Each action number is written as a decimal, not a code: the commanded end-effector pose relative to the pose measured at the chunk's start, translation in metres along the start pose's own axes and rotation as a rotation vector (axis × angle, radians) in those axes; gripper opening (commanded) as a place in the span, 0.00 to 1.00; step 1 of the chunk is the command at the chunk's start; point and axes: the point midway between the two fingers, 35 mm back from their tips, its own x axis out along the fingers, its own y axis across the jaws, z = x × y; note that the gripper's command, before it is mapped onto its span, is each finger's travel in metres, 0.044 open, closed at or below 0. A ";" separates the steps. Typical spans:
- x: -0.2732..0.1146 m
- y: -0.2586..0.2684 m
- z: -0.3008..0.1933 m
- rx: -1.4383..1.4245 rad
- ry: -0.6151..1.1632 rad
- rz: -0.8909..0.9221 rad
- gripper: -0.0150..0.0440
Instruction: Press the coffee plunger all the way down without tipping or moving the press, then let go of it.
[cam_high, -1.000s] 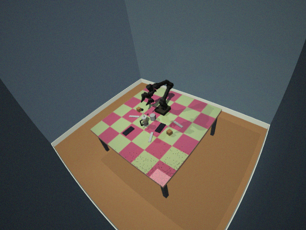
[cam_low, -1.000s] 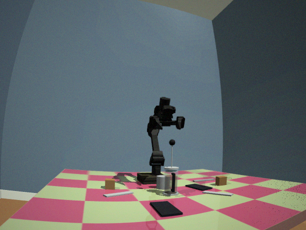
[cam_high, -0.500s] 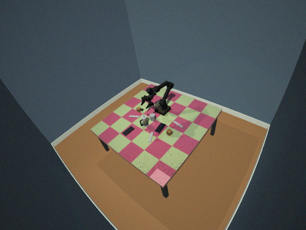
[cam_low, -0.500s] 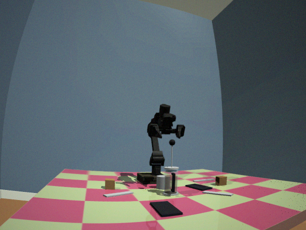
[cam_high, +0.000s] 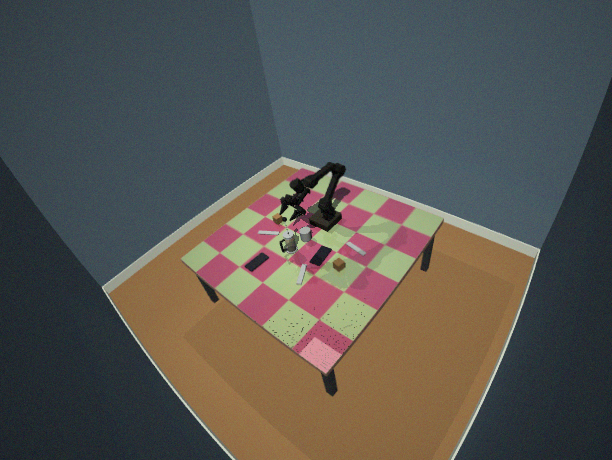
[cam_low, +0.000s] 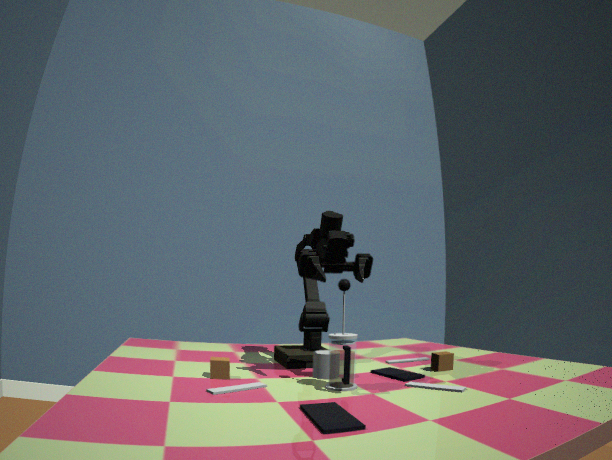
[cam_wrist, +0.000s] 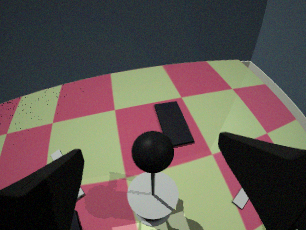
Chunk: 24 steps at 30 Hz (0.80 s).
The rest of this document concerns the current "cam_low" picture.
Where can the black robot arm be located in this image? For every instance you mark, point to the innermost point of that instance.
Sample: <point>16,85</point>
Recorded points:
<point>314,317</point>

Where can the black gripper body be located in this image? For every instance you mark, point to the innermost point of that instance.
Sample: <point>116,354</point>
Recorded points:
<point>334,263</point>

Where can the brown cube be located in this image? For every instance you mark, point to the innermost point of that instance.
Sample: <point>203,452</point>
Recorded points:
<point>219,368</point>
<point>442,361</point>

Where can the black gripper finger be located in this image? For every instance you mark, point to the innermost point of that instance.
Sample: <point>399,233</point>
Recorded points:
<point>362,269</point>
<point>313,269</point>

